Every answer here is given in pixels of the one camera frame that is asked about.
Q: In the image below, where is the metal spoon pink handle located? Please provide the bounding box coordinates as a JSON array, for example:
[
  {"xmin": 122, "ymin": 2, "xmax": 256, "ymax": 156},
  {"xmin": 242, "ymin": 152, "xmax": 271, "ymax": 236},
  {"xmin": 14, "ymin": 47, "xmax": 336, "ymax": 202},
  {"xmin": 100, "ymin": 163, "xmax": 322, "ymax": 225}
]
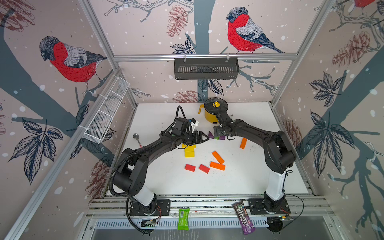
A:
[{"xmin": 133, "ymin": 133, "xmax": 143, "ymax": 148}]

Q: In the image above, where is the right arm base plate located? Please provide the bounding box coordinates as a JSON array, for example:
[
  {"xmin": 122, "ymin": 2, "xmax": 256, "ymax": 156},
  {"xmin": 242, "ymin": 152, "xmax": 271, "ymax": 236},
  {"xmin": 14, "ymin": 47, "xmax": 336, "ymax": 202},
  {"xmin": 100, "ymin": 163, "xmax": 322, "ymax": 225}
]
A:
[{"xmin": 246, "ymin": 198, "xmax": 291, "ymax": 216}]

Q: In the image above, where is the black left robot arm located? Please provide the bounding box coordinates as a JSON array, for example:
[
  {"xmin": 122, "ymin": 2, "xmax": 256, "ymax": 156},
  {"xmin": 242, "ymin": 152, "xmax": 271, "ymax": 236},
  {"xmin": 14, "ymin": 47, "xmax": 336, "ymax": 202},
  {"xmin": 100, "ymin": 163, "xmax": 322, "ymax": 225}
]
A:
[{"xmin": 109, "ymin": 118, "xmax": 209, "ymax": 214}]

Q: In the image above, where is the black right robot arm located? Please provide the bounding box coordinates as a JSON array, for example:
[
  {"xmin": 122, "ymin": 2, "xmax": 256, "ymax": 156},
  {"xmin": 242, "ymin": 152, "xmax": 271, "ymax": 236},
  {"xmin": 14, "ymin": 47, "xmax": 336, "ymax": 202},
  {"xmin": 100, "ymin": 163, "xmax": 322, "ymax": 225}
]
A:
[{"xmin": 214, "ymin": 111, "xmax": 296, "ymax": 214}]

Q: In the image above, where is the black wire shelf basket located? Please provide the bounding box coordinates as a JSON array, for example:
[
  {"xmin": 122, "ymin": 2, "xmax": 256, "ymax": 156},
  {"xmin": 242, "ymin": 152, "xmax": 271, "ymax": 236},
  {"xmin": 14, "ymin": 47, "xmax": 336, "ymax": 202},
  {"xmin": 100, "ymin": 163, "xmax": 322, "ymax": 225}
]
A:
[{"xmin": 174, "ymin": 58, "xmax": 240, "ymax": 80}]

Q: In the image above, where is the purple m&m candy packet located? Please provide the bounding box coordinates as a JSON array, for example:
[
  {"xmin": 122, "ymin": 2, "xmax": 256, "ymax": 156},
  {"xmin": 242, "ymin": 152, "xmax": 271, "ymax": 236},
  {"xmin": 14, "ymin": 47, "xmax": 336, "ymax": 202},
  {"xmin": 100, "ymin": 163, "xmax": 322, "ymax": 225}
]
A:
[{"xmin": 232, "ymin": 201, "xmax": 255, "ymax": 235}]

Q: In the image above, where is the green snack packet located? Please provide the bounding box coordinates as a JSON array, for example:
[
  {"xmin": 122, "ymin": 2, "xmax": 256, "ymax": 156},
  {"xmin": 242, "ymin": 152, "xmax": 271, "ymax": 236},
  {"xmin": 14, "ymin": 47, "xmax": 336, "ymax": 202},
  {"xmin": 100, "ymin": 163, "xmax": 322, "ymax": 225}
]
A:
[{"xmin": 178, "ymin": 209, "xmax": 190, "ymax": 231}]

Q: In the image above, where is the small yellow block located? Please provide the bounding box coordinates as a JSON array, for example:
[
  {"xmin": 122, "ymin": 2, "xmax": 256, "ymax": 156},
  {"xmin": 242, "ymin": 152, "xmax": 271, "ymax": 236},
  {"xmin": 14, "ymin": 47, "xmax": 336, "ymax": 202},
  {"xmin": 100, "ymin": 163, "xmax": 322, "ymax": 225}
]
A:
[{"xmin": 185, "ymin": 148, "xmax": 195, "ymax": 153}]

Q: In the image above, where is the yellow pot with lid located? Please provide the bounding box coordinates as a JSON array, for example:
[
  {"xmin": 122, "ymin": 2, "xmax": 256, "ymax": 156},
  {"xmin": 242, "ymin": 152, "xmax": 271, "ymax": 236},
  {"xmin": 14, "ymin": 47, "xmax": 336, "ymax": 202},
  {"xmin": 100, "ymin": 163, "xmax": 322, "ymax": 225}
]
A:
[{"xmin": 199, "ymin": 97, "xmax": 232, "ymax": 124}]

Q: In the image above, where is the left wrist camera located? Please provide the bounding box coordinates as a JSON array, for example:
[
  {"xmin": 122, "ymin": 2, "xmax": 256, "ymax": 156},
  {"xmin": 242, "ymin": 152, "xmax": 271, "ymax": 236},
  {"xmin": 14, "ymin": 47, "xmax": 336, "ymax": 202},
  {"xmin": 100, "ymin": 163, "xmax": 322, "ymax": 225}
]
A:
[{"xmin": 189, "ymin": 118, "xmax": 199, "ymax": 133}]

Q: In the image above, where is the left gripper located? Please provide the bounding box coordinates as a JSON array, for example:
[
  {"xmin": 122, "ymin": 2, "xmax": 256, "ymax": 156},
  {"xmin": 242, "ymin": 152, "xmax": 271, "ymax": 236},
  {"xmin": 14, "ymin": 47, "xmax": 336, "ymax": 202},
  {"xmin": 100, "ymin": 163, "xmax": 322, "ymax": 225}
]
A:
[{"xmin": 180, "ymin": 131, "xmax": 210, "ymax": 145}]

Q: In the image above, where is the red square block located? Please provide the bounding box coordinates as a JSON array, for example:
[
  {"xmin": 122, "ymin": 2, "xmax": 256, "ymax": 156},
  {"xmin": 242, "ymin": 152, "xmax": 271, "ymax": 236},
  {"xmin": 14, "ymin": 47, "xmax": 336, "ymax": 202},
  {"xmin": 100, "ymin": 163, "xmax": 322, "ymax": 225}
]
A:
[{"xmin": 185, "ymin": 164, "xmax": 196, "ymax": 172}]

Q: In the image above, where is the orange slanted block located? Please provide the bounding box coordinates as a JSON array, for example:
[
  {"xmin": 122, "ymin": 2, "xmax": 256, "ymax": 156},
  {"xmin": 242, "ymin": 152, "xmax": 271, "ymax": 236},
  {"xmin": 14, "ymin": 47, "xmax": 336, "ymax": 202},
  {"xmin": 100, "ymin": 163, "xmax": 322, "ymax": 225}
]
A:
[{"xmin": 210, "ymin": 162, "xmax": 226, "ymax": 171}]

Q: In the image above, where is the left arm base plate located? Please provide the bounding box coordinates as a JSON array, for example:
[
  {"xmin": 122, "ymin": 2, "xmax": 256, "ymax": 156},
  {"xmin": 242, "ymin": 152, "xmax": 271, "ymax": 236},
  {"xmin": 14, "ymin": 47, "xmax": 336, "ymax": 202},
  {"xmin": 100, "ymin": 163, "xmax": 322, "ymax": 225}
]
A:
[{"xmin": 128, "ymin": 200, "xmax": 171, "ymax": 217}]

